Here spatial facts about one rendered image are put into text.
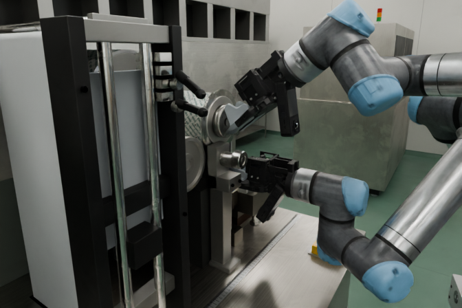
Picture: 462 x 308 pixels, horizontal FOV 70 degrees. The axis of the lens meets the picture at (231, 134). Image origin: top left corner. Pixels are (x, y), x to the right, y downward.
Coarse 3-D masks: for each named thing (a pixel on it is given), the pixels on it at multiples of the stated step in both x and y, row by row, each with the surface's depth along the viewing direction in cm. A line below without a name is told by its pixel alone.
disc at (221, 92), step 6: (216, 90) 74; (222, 90) 76; (210, 96) 73; (216, 96) 74; (228, 96) 78; (210, 102) 73; (234, 102) 81; (204, 120) 72; (204, 126) 72; (204, 132) 72; (204, 138) 73
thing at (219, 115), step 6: (222, 108) 74; (216, 114) 74; (222, 114) 74; (216, 120) 74; (222, 120) 74; (216, 126) 74; (222, 126) 74; (228, 126) 77; (216, 132) 75; (222, 132) 75
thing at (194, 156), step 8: (192, 144) 71; (200, 144) 72; (192, 152) 71; (200, 152) 73; (192, 160) 71; (200, 160) 74; (192, 168) 71; (200, 168) 74; (192, 176) 72; (200, 176) 74; (192, 184) 72
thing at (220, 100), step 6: (222, 96) 76; (216, 102) 74; (222, 102) 76; (228, 102) 78; (210, 108) 73; (216, 108) 74; (210, 114) 73; (210, 120) 73; (210, 126) 74; (210, 132) 74; (210, 138) 74; (216, 138) 76; (222, 138) 78; (228, 138) 80
